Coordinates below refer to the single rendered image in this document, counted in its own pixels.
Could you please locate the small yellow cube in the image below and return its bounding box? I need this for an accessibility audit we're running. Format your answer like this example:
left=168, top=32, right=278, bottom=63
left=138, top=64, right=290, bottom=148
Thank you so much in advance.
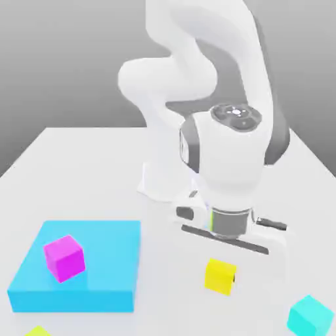
left=204, top=257, right=238, bottom=297

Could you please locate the small lime cube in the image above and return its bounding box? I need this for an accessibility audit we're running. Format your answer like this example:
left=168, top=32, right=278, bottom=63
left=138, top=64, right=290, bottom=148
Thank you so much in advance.
left=24, top=325, right=53, bottom=336

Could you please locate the small magenta cube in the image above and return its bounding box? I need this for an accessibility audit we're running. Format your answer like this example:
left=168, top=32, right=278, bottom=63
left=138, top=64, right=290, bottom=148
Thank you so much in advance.
left=43, top=234, right=86, bottom=284

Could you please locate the large blue box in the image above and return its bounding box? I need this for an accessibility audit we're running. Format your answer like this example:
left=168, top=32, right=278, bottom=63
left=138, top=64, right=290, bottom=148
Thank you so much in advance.
left=7, top=219, right=142, bottom=314

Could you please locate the small cyan cube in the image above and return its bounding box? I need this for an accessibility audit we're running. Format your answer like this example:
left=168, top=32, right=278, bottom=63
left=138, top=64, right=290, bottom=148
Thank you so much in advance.
left=286, top=294, right=335, bottom=336

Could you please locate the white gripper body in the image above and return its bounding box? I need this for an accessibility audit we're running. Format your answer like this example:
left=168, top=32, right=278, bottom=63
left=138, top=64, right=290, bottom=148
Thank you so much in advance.
left=175, top=219, right=287, bottom=280

